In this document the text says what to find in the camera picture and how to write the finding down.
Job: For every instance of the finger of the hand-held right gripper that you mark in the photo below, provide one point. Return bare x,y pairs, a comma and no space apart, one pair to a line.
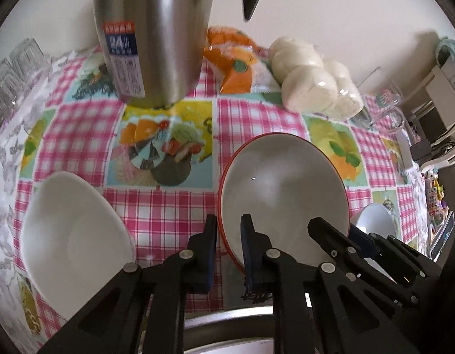
334,245
363,241

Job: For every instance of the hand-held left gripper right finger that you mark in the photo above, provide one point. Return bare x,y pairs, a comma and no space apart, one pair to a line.
249,258

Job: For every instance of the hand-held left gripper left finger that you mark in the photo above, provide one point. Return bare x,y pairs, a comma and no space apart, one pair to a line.
198,269

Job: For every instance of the small floral bowl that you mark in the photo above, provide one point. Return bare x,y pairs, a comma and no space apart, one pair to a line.
374,217

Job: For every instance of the stainless steel basin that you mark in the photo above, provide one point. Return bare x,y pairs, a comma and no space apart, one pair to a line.
227,320

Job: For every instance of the red rim strawberry bowl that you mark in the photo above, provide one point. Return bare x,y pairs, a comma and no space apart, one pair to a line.
282,184

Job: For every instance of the plain white bowl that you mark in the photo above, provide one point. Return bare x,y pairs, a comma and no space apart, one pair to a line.
72,243

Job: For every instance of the pink checkered tablecloth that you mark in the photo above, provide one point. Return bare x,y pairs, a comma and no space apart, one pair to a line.
168,206

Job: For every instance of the colourful snack packets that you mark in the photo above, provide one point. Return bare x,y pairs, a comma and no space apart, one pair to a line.
435,191

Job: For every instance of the white power strip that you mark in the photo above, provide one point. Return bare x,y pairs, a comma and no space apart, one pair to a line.
404,151

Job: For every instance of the black charger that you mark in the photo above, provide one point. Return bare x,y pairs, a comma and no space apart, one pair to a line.
422,151

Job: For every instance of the clear glass mug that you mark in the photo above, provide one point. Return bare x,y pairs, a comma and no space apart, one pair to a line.
387,97

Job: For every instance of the bag of steamed buns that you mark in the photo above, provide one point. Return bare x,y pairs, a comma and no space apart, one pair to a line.
308,84

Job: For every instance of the white chair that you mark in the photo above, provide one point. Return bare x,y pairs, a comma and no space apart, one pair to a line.
439,81

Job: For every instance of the orange snack packet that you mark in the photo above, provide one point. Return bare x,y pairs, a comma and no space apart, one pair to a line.
231,77

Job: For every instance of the pale cloth bag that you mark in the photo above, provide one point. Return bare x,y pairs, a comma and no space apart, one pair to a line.
448,49

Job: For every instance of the grey floral cloth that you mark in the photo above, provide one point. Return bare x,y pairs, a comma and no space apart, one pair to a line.
2,191

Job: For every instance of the stainless steel thermos jug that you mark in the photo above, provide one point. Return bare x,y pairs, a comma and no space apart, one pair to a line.
153,25

